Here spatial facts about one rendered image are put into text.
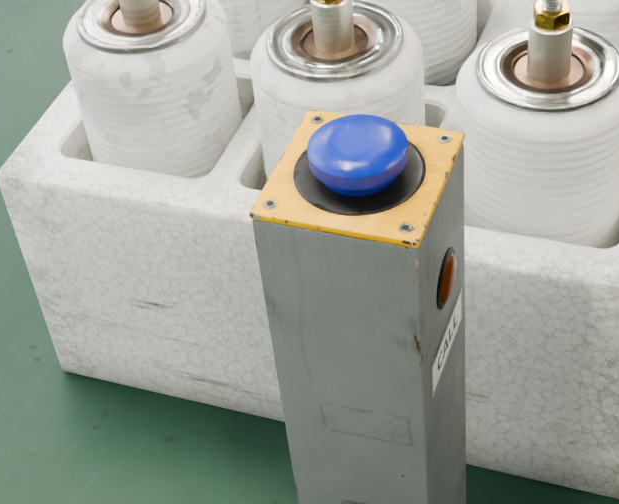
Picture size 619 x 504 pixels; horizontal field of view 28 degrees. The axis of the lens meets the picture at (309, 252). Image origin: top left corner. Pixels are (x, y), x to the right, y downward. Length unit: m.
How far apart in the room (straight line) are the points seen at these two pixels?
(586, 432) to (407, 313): 0.26
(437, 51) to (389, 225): 0.32
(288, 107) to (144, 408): 0.27
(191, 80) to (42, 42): 0.51
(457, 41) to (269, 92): 0.16
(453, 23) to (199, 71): 0.17
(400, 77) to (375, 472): 0.21
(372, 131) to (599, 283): 0.19
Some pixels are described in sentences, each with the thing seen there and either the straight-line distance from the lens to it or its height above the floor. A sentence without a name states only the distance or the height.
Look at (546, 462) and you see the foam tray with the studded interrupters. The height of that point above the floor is 0.02.
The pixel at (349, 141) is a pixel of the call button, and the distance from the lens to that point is 0.50.
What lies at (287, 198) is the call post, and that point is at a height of 0.31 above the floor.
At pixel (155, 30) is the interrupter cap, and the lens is 0.72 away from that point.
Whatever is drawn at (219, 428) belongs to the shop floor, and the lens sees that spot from 0.83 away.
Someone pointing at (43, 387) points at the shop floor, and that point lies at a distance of 0.88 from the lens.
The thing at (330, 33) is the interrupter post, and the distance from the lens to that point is 0.68.
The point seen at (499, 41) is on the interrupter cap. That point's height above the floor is 0.25.
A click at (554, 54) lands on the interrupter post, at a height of 0.27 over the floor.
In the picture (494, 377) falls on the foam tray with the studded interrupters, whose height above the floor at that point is 0.09.
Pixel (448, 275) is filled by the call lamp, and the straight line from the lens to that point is 0.53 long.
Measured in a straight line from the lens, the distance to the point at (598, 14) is 0.73.
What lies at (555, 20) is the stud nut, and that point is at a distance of 0.64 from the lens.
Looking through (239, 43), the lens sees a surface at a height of 0.19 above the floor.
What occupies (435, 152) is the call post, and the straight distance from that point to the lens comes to 0.52.
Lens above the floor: 0.64
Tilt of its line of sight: 43 degrees down
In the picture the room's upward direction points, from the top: 7 degrees counter-clockwise
